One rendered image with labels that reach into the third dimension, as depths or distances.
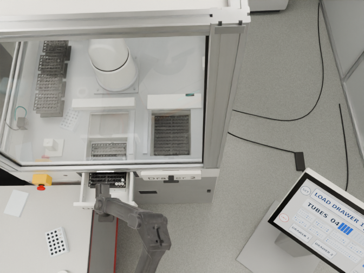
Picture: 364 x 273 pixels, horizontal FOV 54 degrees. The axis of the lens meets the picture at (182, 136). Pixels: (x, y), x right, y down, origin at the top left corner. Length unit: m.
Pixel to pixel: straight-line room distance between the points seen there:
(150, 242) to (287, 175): 1.80
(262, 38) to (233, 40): 2.46
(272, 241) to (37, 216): 1.51
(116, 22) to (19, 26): 0.20
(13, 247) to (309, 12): 2.90
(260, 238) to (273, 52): 1.54
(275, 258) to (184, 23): 2.06
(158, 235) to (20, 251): 1.04
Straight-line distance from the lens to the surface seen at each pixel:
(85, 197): 1.84
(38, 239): 1.98
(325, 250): 1.65
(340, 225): 1.57
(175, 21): 0.74
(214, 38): 0.77
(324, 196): 1.51
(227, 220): 2.60
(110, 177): 1.77
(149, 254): 1.10
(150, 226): 1.11
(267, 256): 2.57
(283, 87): 3.01
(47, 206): 1.99
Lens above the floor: 2.56
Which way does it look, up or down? 69 degrees down
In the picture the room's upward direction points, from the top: 7 degrees counter-clockwise
